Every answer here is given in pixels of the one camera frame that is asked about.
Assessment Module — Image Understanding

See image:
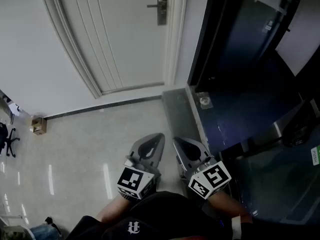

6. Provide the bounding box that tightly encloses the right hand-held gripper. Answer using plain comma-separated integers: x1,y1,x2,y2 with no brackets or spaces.
172,136,232,201

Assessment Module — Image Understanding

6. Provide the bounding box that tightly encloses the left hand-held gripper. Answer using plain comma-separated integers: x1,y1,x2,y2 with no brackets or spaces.
116,133,166,201

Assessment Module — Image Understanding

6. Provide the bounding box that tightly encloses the person's left forearm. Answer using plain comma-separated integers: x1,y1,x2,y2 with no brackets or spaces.
94,193,133,224

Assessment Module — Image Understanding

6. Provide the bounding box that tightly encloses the person's right forearm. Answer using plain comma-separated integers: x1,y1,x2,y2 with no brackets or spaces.
206,190,254,225

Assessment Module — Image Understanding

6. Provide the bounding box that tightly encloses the open glass door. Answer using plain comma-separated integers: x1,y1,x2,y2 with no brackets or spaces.
218,98,320,225

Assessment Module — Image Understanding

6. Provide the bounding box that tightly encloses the dark glass door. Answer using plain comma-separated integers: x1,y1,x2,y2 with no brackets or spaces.
187,0,306,93

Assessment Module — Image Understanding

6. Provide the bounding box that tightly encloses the metal door lock plate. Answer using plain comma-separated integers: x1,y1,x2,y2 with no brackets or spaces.
157,0,169,26

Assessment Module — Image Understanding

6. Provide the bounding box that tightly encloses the dark baseboard strip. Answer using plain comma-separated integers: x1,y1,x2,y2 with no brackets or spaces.
44,94,163,121

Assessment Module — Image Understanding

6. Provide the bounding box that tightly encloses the person's black shirt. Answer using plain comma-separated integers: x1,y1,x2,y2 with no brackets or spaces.
65,190,320,240

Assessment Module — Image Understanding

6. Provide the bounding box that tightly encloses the white wristband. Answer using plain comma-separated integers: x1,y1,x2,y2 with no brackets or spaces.
230,215,243,240

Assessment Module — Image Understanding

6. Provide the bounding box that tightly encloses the small cardboard box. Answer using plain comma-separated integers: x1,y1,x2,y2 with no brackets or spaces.
30,116,48,136

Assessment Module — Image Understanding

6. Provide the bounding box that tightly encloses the black shoe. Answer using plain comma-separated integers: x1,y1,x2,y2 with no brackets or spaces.
44,216,64,237

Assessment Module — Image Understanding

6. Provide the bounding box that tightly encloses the person's blue jeans leg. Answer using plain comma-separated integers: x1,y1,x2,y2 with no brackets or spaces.
26,223,60,240

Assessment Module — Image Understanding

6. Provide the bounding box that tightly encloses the black office chair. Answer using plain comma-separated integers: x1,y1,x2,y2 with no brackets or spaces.
0,122,21,159

